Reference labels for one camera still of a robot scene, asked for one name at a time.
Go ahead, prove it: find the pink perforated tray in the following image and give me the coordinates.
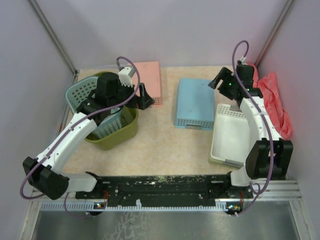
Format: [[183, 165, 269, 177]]
[[134, 61, 163, 108]]

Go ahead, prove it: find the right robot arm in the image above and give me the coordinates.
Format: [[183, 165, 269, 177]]
[[209, 64, 293, 198]]

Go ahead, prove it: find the red plastic bag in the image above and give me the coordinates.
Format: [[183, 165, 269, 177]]
[[248, 63, 293, 140]]

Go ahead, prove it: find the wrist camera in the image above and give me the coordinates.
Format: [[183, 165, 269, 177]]
[[237, 56, 248, 65], [117, 66, 136, 88]]

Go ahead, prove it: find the olive green plastic tub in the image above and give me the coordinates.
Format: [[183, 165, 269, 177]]
[[85, 71, 139, 151]]

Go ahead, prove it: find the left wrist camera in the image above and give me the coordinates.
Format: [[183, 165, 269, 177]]
[[117, 66, 136, 88]]

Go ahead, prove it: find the teal perforated basket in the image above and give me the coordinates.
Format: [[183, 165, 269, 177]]
[[65, 75, 125, 140]]

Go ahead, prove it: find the blue perforated tray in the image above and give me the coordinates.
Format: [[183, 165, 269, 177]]
[[174, 78, 215, 131]]

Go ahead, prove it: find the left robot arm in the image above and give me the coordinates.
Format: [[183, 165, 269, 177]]
[[22, 70, 155, 200]]

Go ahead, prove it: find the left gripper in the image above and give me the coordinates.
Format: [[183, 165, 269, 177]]
[[108, 79, 155, 110]]

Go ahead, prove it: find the white perforated tray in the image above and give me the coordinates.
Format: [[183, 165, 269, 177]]
[[209, 103, 250, 164]]

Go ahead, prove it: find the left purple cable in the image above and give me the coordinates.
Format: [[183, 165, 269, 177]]
[[19, 56, 141, 220]]

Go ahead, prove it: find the light green perforated tray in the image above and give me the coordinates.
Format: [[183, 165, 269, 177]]
[[208, 156, 245, 169]]

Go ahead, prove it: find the grey slotted cable duct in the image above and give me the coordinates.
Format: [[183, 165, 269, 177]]
[[39, 201, 246, 212]]

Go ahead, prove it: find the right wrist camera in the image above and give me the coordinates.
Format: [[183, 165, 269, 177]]
[[237, 56, 248, 65]]

